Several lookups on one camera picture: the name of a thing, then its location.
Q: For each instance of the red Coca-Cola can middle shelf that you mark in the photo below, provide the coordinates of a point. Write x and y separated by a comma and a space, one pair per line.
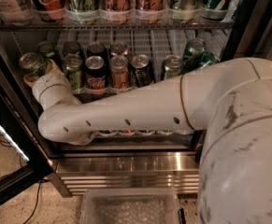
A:
96, 74

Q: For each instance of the middle wire shelf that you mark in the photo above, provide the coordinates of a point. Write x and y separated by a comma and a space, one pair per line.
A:
87, 95

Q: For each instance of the top shelf green LaCroix can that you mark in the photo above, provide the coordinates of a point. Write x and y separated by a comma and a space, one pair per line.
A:
82, 11

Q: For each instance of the black can middle shelf front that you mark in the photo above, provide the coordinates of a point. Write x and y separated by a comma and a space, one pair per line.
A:
142, 70

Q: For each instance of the pale green can middle shelf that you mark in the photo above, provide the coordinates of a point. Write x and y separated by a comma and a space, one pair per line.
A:
171, 66

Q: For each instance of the top shelf pale green can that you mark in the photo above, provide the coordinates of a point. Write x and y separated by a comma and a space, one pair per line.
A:
183, 11

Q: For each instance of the top shelf orange can left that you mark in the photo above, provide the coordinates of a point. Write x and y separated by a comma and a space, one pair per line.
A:
116, 11

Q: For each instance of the rear green 7UP can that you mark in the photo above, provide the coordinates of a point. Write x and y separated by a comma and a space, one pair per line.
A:
193, 52

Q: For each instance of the top shelf 7UP can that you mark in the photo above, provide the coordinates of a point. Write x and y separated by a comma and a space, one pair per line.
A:
215, 10

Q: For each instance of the open fridge door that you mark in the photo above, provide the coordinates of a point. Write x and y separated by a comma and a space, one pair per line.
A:
21, 166

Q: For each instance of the steel fridge bottom grille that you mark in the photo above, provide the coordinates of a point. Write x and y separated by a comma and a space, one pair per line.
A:
179, 170

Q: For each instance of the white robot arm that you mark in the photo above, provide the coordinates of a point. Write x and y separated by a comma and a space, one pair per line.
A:
231, 101

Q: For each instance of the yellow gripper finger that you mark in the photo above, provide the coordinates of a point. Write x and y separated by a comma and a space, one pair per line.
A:
53, 67
30, 80

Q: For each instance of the orange can middle shelf front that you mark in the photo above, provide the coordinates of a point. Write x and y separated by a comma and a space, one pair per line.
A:
119, 70

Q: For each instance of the top wire shelf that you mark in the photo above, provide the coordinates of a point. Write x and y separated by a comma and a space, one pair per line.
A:
115, 27

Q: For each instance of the tilted green 7UP can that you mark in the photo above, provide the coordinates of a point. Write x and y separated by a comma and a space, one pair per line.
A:
209, 58

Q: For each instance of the top shelf white bottle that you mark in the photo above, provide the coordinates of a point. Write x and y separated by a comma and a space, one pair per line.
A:
16, 12

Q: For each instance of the rear orange can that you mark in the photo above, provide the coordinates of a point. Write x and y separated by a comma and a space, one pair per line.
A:
118, 48

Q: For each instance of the wire shelf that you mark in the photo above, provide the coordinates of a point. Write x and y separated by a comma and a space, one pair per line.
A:
115, 27
87, 95

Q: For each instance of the top shelf orange can right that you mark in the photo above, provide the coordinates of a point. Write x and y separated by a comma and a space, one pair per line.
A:
149, 11

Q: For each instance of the clear plastic bin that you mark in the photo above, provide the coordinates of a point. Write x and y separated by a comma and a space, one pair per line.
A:
131, 206

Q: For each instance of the rear dark cola can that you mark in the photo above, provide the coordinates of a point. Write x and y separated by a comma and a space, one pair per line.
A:
97, 49

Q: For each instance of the top shelf Coca-Cola can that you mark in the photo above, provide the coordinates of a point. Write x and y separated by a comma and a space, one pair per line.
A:
50, 10

